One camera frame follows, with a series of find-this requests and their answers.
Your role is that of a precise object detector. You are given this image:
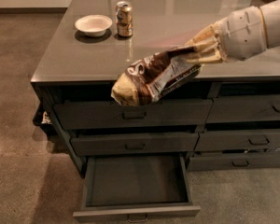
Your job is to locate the gold soda can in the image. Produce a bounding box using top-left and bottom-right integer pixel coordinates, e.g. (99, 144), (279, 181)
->
(116, 1), (133, 37)

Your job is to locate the top left drawer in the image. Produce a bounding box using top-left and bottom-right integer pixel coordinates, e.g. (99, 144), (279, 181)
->
(53, 99), (212, 130)

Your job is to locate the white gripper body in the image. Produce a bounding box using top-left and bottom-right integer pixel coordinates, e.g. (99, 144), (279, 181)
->
(219, 7), (267, 61)

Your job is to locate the dark grey drawer cabinet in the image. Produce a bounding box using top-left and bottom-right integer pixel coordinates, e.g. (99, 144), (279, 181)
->
(31, 0), (280, 174)

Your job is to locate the middle right drawer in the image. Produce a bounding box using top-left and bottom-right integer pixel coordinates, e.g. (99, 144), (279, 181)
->
(195, 129), (280, 151)

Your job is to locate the white paper bowl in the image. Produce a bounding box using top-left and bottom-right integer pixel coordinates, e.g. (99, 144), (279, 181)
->
(75, 15), (113, 37)

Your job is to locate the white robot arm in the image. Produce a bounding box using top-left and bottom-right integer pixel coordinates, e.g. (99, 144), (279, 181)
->
(186, 0), (280, 63)

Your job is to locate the black bin beside cabinet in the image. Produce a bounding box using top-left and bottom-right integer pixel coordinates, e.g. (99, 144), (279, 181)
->
(33, 105), (56, 136)

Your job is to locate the open bottom left drawer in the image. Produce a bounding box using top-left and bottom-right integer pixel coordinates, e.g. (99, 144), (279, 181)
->
(73, 154), (200, 224)

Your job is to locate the middle left drawer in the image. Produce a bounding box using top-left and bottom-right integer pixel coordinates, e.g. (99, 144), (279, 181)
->
(71, 132), (198, 156)

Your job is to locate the brown chip bag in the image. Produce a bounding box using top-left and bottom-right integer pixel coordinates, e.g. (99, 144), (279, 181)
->
(111, 46), (202, 106)

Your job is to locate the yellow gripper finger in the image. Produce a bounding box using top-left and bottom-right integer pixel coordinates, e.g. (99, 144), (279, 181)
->
(186, 21), (223, 52)
(186, 47), (227, 63)

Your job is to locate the top right drawer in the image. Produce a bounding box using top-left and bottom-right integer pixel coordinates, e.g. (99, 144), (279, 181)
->
(207, 95), (280, 123)

